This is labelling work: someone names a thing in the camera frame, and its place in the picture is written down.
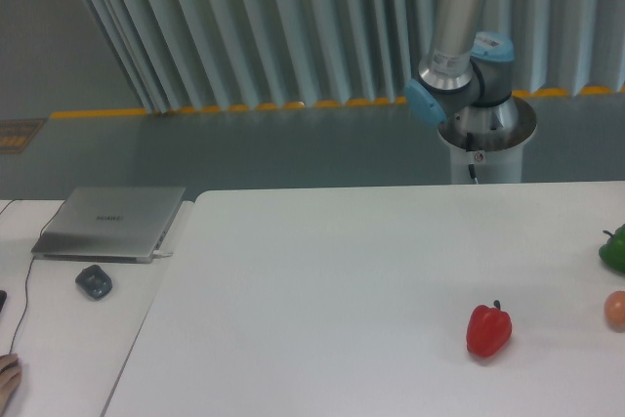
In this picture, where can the dark grey small device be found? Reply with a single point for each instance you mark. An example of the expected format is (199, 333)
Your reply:
(94, 282)

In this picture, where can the black object at edge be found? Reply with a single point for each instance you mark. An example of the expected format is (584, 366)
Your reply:
(3, 299)

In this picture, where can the red bell pepper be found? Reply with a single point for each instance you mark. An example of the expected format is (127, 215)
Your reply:
(489, 330)

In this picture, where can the person's hand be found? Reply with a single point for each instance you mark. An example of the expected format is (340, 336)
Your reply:
(10, 377)

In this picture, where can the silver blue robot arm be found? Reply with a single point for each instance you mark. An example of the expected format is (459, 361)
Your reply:
(482, 51)

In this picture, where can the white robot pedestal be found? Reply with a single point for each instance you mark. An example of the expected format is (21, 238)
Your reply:
(486, 167)

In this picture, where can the pleated grey curtain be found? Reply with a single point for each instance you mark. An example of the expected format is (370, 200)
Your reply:
(226, 53)

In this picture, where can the orange round fruit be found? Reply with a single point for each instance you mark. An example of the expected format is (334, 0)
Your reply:
(614, 310)

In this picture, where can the green bell pepper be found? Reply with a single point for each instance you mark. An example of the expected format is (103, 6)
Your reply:
(612, 252)

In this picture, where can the silver closed laptop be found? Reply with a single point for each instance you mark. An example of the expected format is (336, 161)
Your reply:
(125, 224)

